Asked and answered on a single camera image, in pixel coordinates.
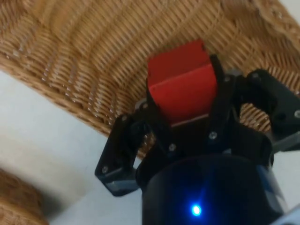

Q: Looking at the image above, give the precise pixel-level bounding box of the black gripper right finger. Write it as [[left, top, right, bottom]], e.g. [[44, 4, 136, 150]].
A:
[[205, 54, 300, 157]]

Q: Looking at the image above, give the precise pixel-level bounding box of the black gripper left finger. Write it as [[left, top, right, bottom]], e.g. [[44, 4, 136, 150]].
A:
[[94, 77, 177, 197]]

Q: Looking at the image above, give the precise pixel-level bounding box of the red cube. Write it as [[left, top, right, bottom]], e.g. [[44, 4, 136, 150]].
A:
[[147, 39, 218, 128]]

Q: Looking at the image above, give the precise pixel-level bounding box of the brown wicker basket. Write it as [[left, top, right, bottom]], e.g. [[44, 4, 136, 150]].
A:
[[0, 167, 49, 225], [0, 0, 300, 160]]

